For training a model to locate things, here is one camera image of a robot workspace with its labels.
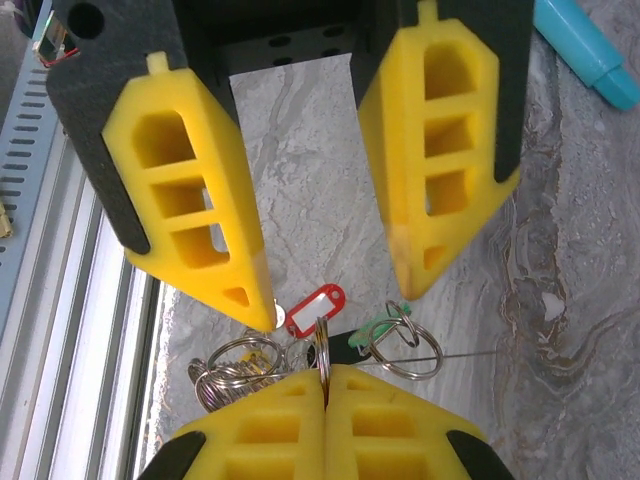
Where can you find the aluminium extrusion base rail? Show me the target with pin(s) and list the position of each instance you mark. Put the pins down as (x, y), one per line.
(75, 375)

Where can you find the black key tag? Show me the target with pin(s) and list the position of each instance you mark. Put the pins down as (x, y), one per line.
(345, 348)

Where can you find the green key tag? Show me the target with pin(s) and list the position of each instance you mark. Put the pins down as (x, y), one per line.
(362, 337)

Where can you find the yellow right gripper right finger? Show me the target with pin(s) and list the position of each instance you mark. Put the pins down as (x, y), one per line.
(390, 440)

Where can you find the teal cylindrical marker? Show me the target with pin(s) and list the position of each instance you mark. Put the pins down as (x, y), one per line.
(575, 40)

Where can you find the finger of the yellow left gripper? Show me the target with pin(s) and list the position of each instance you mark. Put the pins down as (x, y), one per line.
(165, 210)
(410, 150)

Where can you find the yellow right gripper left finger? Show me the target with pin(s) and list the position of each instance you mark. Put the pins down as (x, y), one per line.
(270, 440)

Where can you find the small green circuit board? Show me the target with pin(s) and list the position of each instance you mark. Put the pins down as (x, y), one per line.
(52, 42)

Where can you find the red key tag white label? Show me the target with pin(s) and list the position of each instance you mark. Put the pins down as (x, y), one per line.
(325, 296)

